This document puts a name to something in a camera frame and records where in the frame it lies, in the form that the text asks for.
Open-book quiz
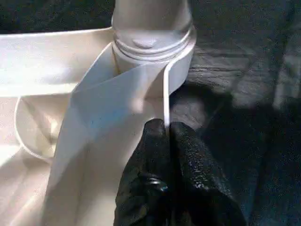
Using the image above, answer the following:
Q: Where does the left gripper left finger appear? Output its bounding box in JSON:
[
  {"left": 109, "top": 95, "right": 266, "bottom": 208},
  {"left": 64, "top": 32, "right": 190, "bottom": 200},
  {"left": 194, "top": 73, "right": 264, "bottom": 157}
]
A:
[{"left": 114, "top": 119, "right": 174, "bottom": 226}]

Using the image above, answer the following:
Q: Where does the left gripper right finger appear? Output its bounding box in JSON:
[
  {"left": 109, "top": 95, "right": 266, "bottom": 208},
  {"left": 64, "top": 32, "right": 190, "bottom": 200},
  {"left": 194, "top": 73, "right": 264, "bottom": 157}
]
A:
[{"left": 168, "top": 121, "right": 247, "bottom": 226}]

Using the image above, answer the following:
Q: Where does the white plastic table top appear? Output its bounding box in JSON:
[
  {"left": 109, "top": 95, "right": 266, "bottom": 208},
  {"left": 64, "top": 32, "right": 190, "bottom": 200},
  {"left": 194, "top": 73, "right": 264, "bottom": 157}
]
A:
[{"left": 0, "top": 27, "right": 197, "bottom": 226}]

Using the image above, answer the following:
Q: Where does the white plastic table leg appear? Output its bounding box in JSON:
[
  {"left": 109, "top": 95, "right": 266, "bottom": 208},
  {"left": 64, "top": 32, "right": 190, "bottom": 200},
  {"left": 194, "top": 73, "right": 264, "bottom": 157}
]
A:
[{"left": 110, "top": 0, "right": 195, "bottom": 62}]

